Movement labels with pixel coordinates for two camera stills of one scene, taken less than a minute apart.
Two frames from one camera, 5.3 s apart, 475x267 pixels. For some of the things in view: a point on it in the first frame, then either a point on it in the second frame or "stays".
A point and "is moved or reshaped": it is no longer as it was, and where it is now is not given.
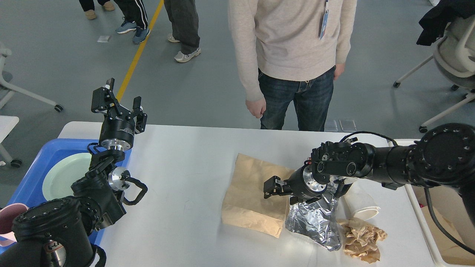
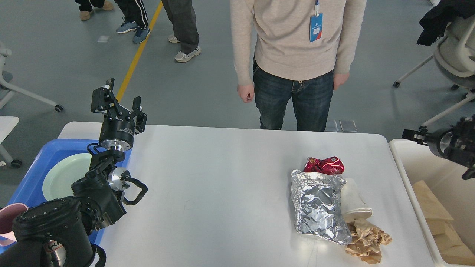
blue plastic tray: x=29 y=190 stays
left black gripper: x=117 y=131 stays
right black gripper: x=301 y=186 -> x=441 y=143
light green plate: x=62 y=173 stays
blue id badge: x=324 y=24 -> x=316 y=24
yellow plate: x=51 y=188 stays
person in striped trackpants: x=135 y=18 stays
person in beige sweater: x=291 y=50 stays
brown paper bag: x=244 y=204 -> x=452 y=249
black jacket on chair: x=435 y=20 stays
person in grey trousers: x=183 y=15 stays
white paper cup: x=359 y=202 is moved or reshaped
